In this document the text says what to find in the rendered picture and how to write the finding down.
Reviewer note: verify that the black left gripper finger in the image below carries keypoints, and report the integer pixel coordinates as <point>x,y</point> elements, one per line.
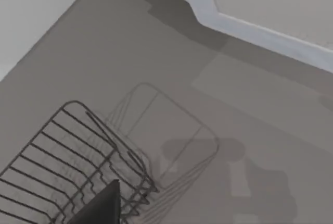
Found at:
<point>104,205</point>

